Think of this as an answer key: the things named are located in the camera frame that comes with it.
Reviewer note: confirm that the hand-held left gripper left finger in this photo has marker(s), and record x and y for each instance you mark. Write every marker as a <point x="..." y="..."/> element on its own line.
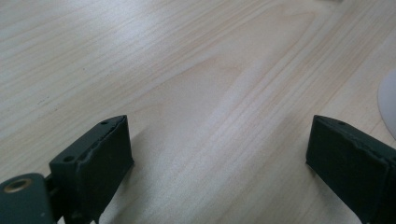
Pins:
<point x="93" y="168"/>

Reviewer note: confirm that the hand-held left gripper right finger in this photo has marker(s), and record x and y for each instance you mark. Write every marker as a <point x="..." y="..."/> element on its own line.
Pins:
<point x="355" y="168"/>

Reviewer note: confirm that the white cup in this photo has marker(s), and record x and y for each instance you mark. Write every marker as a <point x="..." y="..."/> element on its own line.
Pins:
<point x="389" y="105"/>

